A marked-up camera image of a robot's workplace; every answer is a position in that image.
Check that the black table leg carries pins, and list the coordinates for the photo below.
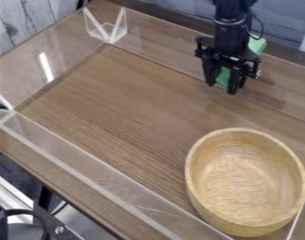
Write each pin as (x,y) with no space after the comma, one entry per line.
(44,198)

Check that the clear acrylic front wall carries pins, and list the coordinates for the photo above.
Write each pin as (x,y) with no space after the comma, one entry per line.
(123,148)

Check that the brown wooden bowl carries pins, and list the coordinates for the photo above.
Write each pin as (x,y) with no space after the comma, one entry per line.
(245,181)

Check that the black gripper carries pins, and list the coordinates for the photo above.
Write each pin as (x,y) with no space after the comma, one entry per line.
(229,43)

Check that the clear acrylic corner bracket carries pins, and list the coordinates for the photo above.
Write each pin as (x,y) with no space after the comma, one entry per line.
(107,32)

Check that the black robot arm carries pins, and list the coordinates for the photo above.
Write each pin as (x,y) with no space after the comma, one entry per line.
(233,10)

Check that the green rectangular block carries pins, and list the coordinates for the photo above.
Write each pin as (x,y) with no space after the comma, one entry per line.
(248,62)

